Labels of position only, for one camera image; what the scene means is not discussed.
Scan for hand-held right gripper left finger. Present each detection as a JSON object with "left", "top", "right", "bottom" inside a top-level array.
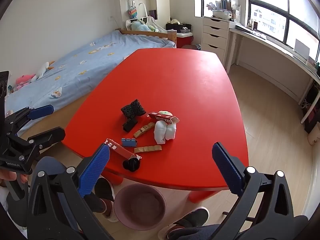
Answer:
[{"left": 27, "top": 144, "right": 112, "bottom": 240}]

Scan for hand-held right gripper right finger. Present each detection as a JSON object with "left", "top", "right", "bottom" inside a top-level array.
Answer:
[{"left": 212, "top": 142, "right": 309, "bottom": 240}]

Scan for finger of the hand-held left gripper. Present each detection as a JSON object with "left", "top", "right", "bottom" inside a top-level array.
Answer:
[
  {"left": 15, "top": 127, "right": 66, "bottom": 160},
  {"left": 4, "top": 104, "right": 54, "bottom": 140}
]

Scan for long red carton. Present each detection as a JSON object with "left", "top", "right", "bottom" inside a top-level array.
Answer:
[{"left": 104, "top": 138, "right": 142, "bottom": 161}]

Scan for small black plastic knob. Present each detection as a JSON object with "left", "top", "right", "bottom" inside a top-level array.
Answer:
[{"left": 122, "top": 158, "right": 141, "bottom": 172}]

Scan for black clip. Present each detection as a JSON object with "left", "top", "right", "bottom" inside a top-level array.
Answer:
[{"left": 122, "top": 118, "right": 138, "bottom": 132}]

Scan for plain notched wooden block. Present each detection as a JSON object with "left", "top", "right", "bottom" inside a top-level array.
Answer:
[{"left": 134, "top": 145, "right": 162, "bottom": 153}]

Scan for pink round bin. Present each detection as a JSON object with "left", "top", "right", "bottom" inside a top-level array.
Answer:
[{"left": 114, "top": 183, "right": 167, "bottom": 231}]

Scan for wooden block with metal spring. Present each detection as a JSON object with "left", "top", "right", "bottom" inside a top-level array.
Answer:
[{"left": 133, "top": 122, "right": 155, "bottom": 138}]

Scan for white socks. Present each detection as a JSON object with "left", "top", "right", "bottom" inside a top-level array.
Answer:
[{"left": 154, "top": 120, "right": 177, "bottom": 145}]

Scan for black mesh bow-shaped object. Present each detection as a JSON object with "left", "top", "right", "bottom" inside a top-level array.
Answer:
[{"left": 121, "top": 98, "right": 146, "bottom": 119}]

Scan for red carton with white label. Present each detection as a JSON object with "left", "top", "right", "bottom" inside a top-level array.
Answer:
[{"left": 148, "top": 112, "right": 180, "bottom": 124}]

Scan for person's left hand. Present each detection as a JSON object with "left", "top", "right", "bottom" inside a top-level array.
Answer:
[{"left": 0, "top": 168, "right": 28, "bottom": 188}]

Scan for grey slipper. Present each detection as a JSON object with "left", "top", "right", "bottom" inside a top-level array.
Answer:
[
  {"left": 94, "top": 177, "right": 119, "bottom": 222},
  {"left": 158, "top": 207, "right": 210, "bottom": 240}
]

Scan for pink plush toy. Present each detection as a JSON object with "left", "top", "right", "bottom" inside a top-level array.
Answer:
[{"left": 15, "top": 74, "right": 36, "bottom": 90}]

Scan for white goose plush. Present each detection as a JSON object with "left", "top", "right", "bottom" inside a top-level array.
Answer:
[{"left": 31, "top": 61, "right": 55, "bottom": 82}]

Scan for bed with blue sheet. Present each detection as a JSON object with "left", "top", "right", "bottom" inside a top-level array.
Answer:
[{"left": 5, "top": 29, "right": 177, "bottom": 137}]

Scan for person's right leg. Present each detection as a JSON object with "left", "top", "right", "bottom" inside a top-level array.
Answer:
[{"left": 167, "top": 224, "right": 240, "bottom": 240}]

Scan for red table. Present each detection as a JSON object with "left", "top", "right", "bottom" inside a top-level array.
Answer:
[{"left": 61, "top": 48, "right": 250, "bottom": 204}]

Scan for white drawer cabinet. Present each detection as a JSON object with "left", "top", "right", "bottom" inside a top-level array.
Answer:
[{"left": 201, "top": 17, "right": 230, "bottom": 67}]

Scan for white desk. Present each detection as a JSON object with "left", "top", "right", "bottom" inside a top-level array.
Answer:
[{"left": 226, "top": 26, "right": 320, "bottom": 124}]

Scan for green plush toy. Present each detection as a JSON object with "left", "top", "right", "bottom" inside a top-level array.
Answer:
[{"left": 131, "top": 19, "right": 157, "bottom": 32}]

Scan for red storage box white lid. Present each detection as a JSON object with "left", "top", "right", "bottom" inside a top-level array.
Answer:
[{"left": 176, "top": 32, "right": 194, "bottom": 49}]

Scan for white shelf unit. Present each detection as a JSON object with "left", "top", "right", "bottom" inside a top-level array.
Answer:
[{"left": 117, "top": 0, "right": 158, "bottom": 30}]

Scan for black box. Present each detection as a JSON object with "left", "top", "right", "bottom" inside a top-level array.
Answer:
[{"left": 166, "top": 23, "right": 192, "bottom": 33}]

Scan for white printer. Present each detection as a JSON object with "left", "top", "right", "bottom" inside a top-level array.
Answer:
[{"left": 212, "top": 9, "right": 233, "bottom": 20}]

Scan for window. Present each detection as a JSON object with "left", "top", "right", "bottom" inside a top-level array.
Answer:
[{"left": 194, "top": 0, "right": 320, "bottom": 63}]

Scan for row of books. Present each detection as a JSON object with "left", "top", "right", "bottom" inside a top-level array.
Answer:
[{"left": 215, "top": 0, "right": 242, "bottom": 22}]

